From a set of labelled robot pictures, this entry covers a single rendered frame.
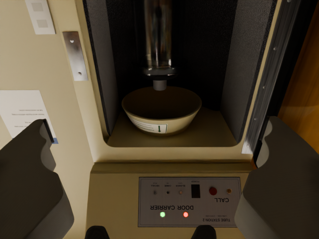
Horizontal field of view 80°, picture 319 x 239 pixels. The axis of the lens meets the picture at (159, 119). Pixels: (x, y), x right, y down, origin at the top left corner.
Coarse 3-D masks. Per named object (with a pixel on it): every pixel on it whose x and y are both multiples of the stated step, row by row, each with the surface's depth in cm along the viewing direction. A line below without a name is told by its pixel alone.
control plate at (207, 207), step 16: (144, 192) 36; (160, 192) 36; (176, 192) 36; (208, 192) 36; (224, 192) 36; (240, 192) 36; (144, 208) 35; (160, 208) 35; (176, 208) 35; (192, 208) 35; (208, 208) 35; (224, 208) 35; (144, 224) 35; (160, 224) 35; (176, 224) 34; (192, 224) 34; (208, 224) 34; (224, 224) 34
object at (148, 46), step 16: (144, 0) 29; (160, 0) 28; (176, 0) 29; (144, 16) 30; (160, 16) 29; (176, 16) 30; (144, 32) 31; (160, 32) 31; (176, 32) 31; (144, 48) 33; (160, 48) 32; (176, 48) 33; (144, 64) 34; (160, 64) 33; (176, 64) 34
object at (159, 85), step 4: (144, 76) 36; (148, 76) 35; (152, 76) 35; (156, 76) 34; (160, 76) 34; (164, 76) 35; (168, 76) 35; (172, 76) 36; (176, 76) 37; (156, 80) 36; (160, 80) 36; (164, 80) 38; (156, 84) 39; (160, 84) 38; (164, 84) 39; (156, 88) 39; (160, 88) 39; (164, 88) 39
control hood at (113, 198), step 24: (96, 168) 38; (120, 168) 38; (144, 168) 38; (168, 168) 38; (192, 168) 37; (216, 168) 37; (240, 168) 37; (96, 192) 36; (120, 192) 36; (96, 216) 35; (120, 216) 35
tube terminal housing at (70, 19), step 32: (64, 0) 25; (96, 96) 35; (96, 128) 35; (128, 128) 43; (192, 128) 42; (224, 128) 42; (96, 160) 39; (128, 160) 39; (160, 160) 39; (192, 160) 39; (224, 160) 38
